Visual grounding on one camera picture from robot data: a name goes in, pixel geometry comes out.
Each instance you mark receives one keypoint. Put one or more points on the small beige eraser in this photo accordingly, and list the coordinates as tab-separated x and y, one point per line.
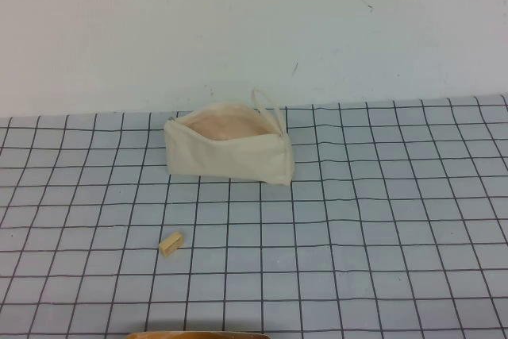
170	243

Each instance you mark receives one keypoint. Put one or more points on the brown curved object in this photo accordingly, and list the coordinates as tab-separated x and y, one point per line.
198	335

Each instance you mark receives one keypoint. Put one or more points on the cream fabric pencil case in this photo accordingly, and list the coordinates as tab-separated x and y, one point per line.
238	158

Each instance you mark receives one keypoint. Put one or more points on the blue grid tablecloth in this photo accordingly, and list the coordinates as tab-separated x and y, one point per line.
357	236

